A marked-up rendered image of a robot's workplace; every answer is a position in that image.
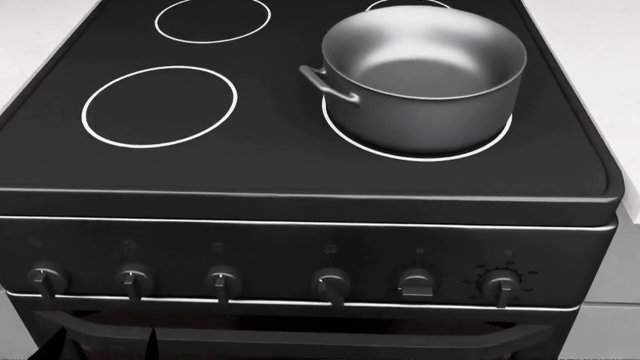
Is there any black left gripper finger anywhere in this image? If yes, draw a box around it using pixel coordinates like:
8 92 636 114
27 324 77 360
141 324 163 360

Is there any black burner control knob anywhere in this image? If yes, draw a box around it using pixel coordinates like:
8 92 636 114
310 266 352 309
25 264 69 302
115 262 156 305
204 264 245 305

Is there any black electric stove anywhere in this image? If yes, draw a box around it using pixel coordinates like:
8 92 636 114
0 0 629 360

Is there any black oven door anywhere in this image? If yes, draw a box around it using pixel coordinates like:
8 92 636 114
0 294 582 360

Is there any black oven function knob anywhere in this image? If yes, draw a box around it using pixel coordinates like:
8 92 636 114
397 267 438 299

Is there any black oven temperature knob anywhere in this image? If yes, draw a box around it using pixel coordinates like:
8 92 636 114
476 268 523 310

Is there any grey steel cooking pot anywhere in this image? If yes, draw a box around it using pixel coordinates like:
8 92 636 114
298 9 529 156

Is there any white kitchen cabinet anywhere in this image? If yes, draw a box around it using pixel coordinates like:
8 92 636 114
559 209 640 360

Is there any black oven door handle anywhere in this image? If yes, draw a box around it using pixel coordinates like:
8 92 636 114
73 309 557 343

